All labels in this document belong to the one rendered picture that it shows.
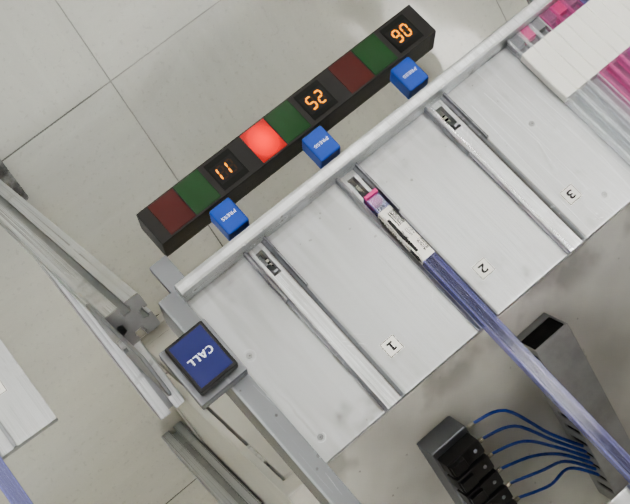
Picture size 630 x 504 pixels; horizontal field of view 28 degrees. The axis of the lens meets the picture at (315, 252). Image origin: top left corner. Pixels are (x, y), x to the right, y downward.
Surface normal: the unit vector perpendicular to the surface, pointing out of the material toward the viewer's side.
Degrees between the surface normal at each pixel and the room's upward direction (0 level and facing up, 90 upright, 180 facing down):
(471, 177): 44
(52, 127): 0
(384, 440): 0
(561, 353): 0
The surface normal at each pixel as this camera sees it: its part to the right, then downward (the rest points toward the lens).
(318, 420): -0.01, -0.35
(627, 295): 0.44, 0.24
